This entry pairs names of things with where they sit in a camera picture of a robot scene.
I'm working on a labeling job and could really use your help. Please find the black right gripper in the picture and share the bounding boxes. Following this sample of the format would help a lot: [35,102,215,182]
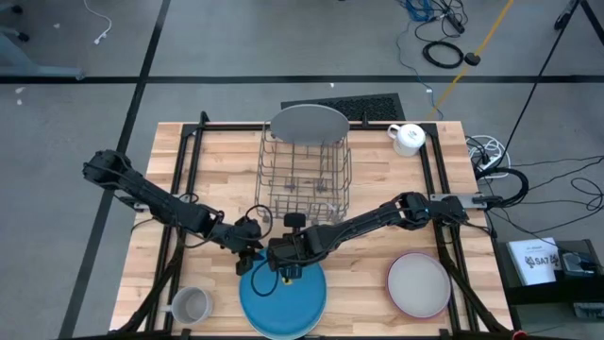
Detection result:
[266,226,327,284]

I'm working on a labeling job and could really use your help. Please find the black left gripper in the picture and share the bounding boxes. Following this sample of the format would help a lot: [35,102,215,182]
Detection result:
[217,217,265,278]

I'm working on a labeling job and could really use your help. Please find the dark blue plate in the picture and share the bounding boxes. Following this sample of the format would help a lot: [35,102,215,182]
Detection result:
[239,249,327,336]

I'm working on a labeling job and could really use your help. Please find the grey wire dish rack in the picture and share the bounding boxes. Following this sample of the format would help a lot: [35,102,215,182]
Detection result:
[254,127,354,226]

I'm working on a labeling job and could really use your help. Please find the purple plate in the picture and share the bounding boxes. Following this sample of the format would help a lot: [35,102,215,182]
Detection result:
[386,251,453,319]

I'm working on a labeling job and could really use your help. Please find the grey plate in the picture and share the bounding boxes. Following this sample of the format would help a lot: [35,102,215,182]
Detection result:
[269,103,351,146]

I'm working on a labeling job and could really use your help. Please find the grey mug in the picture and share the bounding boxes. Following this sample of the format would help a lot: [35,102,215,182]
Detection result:
[160,285,214,326]

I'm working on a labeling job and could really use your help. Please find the white mug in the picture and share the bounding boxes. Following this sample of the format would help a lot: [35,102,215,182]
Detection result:
[386,123,428,158]

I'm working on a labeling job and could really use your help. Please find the black perforated floor grate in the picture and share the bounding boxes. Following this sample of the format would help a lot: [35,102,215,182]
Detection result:
[281,93,406,122]

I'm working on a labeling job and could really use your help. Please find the white printed booklet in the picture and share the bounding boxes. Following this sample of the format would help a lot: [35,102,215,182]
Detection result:
[507,237,562,287]

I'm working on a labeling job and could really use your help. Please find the black side cart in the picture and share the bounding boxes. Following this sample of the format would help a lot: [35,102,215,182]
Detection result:
[493,238,604,332]

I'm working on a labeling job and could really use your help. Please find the grey furniture base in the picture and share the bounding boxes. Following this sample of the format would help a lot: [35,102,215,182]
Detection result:
[0,0,87,81]

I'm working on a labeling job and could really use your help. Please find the black electronic device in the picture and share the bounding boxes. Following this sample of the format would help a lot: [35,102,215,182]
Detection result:
[559,249,600,278]

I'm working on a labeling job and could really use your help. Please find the black power strip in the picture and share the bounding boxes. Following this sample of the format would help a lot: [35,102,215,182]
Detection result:
[443,11,468,35]

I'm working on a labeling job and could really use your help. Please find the grey labelled box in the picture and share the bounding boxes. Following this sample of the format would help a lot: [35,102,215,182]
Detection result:
[573,301,604,320]

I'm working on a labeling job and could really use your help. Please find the black tripod stand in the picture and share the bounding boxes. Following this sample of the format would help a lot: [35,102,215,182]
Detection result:
[503,0,604,141]

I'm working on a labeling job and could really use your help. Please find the black metal table frame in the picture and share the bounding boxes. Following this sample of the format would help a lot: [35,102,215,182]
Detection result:
[110,110,513,340]

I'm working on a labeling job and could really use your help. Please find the thick black cable bundle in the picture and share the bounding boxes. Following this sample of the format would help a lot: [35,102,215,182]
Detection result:
[475,166,530,209]

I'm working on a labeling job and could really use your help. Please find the coiled black cable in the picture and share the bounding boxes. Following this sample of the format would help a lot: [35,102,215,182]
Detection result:
[422,40,466,70]

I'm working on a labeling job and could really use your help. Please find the white floor cable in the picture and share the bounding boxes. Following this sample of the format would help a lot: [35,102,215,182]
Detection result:
[83,0,113,46]

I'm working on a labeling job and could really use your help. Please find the blue cable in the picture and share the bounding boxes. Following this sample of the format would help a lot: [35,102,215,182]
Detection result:
[395,0,445,119]

